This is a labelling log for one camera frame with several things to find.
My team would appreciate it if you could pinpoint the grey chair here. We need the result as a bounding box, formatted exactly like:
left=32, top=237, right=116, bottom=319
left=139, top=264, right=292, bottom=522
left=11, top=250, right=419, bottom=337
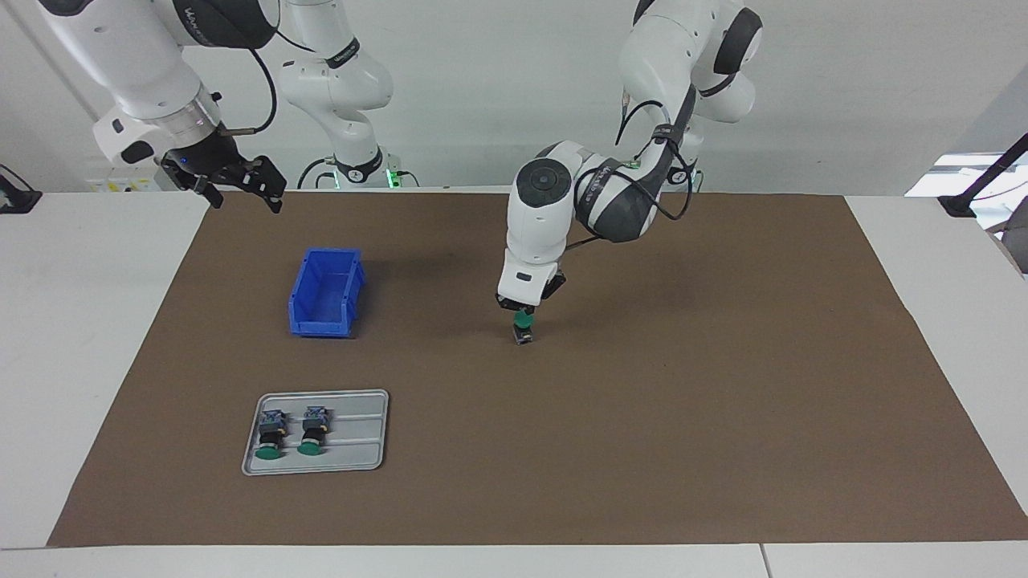
left=986, top=218, right=1028, bottom=276

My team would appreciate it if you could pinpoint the brown table mat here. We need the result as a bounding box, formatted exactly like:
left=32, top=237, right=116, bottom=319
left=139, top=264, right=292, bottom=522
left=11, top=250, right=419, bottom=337
left=47, top=190, right=1028, bottom=547

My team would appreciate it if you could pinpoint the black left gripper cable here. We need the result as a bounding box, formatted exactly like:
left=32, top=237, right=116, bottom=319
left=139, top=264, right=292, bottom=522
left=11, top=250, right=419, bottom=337
left=562, top=96, right=696, bottom=242

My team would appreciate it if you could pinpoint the black desk clamp mount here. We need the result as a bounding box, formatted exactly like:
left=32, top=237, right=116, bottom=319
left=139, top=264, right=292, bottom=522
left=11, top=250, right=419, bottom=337
left=0, top=165, right=43, bottom=214

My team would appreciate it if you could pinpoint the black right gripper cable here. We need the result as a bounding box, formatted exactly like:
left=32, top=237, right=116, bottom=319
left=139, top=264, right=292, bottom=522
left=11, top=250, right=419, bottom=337
left=217, top=44, right=279, bottom=134

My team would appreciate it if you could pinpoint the blue plastic storage bin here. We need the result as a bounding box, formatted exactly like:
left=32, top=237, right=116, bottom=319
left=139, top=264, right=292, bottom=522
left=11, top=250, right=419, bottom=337
left=288, top=247, right=368, bottom=339

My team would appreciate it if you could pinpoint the white wall socket box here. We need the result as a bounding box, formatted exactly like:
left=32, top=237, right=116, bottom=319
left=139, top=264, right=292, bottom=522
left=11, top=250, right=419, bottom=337
left=87, top=170, right=171, bottom=193

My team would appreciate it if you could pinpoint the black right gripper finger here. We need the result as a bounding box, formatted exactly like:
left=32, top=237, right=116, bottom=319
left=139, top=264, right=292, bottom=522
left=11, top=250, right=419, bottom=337
left=187, top=179, right=226, bottom=212
left=243, top=155, right=288, bottom=215

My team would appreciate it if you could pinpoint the grey metal tray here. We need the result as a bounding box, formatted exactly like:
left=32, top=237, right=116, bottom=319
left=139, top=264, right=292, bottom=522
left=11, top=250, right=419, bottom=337
left=242, top=389, right=390, bottom=477

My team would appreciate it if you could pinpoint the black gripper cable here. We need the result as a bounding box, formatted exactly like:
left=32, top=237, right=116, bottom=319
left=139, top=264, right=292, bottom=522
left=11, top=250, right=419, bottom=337
left=562, top=96, right=696, bottom=242
left=217, top=44, right=279, bottom=134

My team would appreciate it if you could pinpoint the black right base cable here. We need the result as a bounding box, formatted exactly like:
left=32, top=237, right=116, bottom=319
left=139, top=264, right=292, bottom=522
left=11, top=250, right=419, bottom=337
left=297, top=157, right=337, bottom=190

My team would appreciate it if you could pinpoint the black slanted camera stand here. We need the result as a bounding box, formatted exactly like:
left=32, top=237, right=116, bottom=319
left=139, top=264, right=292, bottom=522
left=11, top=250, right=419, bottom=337
left=938, top=132, right=1028, bottom=218

